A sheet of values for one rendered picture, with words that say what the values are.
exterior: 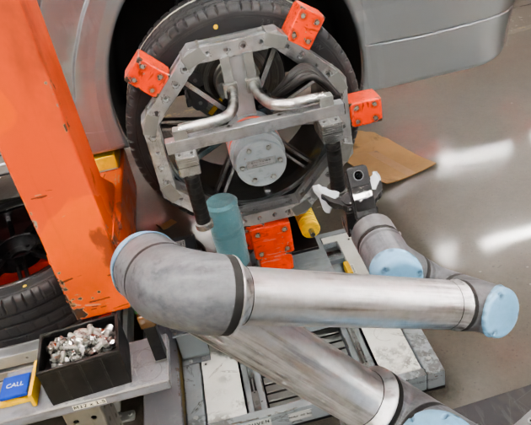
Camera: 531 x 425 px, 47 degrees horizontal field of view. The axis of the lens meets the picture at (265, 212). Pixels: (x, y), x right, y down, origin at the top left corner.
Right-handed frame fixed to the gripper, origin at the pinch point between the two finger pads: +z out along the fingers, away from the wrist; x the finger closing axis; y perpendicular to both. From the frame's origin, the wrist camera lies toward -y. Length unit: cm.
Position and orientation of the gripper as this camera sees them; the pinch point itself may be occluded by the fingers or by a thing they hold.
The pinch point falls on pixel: (343, 176)
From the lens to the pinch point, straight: 141.8
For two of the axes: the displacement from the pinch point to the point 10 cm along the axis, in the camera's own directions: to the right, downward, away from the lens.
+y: 1.7, 8.2, 5.4
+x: 9.7, -2.3, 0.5
